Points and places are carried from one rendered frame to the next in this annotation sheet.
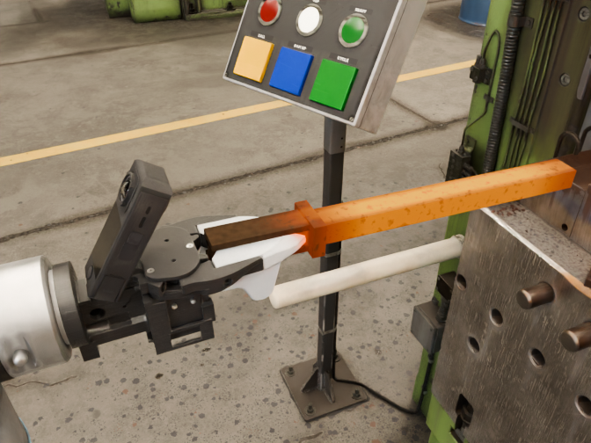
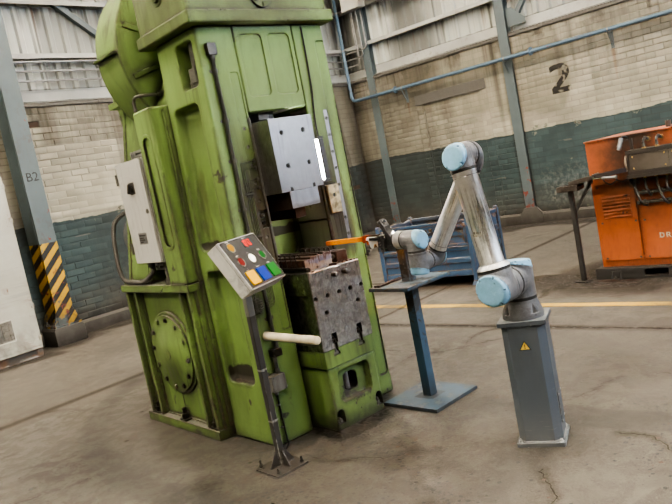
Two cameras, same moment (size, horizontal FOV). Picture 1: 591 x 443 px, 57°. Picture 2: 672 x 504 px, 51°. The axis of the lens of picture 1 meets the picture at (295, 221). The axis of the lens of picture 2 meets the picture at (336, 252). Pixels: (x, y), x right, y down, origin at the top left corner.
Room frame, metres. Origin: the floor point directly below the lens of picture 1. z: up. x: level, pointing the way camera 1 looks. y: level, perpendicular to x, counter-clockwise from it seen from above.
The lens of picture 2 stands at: (1.66, 3.36, 1.42)
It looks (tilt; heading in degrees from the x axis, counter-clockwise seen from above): 6 degrees down; 252
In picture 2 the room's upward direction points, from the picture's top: 11 degrees counter-clockwise
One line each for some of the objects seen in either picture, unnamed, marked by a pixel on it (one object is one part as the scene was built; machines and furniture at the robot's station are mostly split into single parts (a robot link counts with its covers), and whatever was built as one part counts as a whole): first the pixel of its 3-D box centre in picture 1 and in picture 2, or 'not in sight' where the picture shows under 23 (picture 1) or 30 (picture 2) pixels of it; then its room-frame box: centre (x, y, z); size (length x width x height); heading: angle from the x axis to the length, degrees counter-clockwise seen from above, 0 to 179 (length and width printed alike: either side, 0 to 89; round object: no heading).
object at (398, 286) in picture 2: not in sight; (409, 281); (0.06, -0.39, 0.71); 0.40 x 0.30 x 0.02; 26
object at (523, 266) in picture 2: not in sight; (516, 277); (-0.06, 0.56, 0.79); 0.17 x 0.15 x 0.18; 30
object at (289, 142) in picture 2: not in sight; (280, 157); (0.63, -0.58, 1.56); 0.42 x 0.39 x 0.40; 112
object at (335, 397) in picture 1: (323, 374); (280, 458); (1.07, -0.08, 0.05); 0.22 x 0.22 x 0.09; 22
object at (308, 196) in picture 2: not in sight; (283, 200); (0.67, -0.56, 1.32); 0.42 x 0.20 x 0.10; 112
